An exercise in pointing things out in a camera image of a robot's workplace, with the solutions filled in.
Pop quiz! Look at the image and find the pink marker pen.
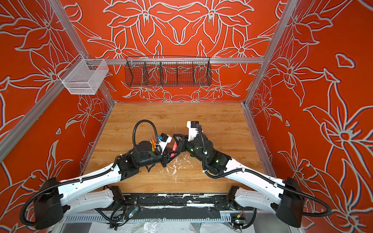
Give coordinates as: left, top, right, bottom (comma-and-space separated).
170, 142, 177, 158

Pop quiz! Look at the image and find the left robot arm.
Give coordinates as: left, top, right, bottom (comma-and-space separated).
31, 141, 180, 230

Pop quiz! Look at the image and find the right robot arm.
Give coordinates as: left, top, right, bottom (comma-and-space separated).
173, 134, 305, 228

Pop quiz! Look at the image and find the clear plastic bin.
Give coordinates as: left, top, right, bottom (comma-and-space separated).
58, 59, 109, 95

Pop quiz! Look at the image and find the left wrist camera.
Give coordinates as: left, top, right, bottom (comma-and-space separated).
156, 133, 172, 154

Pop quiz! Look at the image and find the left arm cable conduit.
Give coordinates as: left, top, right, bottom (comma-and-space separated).
19, 119, 159, 227

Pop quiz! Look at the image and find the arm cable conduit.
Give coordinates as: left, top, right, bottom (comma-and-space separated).
19, 119, 159, 227
197, 123, 333, 217

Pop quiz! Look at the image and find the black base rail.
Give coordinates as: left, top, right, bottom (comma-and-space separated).
122, 193, 253, 211

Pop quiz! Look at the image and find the white cable duct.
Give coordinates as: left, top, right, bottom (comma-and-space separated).
63, 212, 232, 224

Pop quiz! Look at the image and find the black wire basket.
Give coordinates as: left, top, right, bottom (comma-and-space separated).
124, 56, 212, 87

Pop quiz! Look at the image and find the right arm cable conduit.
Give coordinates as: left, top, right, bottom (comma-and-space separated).
197, 123, 333, 217

